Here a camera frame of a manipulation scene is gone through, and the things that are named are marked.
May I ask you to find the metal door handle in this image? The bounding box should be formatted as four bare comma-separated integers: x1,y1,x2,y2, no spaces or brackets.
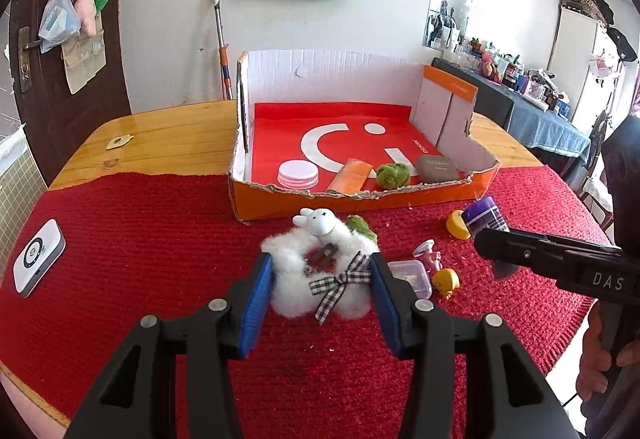
18,26,43,94

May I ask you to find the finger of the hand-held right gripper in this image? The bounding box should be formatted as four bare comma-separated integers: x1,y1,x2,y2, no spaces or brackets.
473,228,566,277

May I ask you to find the mop handle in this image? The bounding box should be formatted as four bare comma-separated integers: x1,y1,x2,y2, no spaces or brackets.
211,0,234,101

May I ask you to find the yellow round tin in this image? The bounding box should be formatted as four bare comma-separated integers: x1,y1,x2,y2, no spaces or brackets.
446,210,473,240

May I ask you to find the white round lid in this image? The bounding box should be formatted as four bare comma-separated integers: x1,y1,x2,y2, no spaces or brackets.
277,160,319,190

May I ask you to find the purple bottle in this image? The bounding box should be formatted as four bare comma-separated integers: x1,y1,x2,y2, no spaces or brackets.
462,196,522,281

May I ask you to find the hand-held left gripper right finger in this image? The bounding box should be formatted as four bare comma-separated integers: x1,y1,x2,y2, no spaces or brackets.
370,250,576,439

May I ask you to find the white cabinet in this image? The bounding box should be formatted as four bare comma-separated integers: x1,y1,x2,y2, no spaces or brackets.
550,0,616,120

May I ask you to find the small green plush ball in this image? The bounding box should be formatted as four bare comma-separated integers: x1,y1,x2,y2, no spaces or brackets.
346,214,378,242

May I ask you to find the person's right hand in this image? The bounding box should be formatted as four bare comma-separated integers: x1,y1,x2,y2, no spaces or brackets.
575,304,621,402

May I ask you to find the dark brown door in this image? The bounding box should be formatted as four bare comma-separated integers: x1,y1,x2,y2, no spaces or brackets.
7,0,133,187

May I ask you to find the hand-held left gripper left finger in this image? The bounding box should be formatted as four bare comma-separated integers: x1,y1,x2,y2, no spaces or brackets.
65,251,274,439

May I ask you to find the orange cardboard box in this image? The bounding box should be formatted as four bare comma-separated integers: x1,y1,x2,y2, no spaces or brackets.
229,49,501,223

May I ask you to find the white plush sheep checked bow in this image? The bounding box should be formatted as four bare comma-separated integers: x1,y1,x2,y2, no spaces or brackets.
261,208,378,325

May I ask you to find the red knitted blanket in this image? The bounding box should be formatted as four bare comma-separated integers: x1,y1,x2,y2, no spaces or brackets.
0,164,616,439

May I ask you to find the beige hanging organizer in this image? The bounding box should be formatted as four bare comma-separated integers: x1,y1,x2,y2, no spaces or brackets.
61,26,107,95

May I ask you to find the yellow duck toy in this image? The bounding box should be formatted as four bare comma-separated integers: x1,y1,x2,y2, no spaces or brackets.
432,268,461,301

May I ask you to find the person's dark clothing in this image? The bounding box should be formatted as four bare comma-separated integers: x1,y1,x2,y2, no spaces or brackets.
600,116,640,251

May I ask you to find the white pocket device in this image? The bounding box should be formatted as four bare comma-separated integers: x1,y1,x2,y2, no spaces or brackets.
12,219,66,297

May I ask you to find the clear plastic bag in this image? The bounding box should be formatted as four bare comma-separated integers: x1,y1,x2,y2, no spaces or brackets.
38,0,82,54

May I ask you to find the side table with dark cloth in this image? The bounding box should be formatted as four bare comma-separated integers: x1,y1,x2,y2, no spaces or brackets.
431,56,592,155

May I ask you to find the large green plush ball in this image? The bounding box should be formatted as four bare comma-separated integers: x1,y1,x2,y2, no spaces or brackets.
375,162,413,190

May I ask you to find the clear plastic box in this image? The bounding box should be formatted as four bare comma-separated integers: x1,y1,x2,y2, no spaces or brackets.
387,260,433,301

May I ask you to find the group of cosmetic bottles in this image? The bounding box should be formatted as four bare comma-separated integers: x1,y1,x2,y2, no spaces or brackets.
440,36,573,115

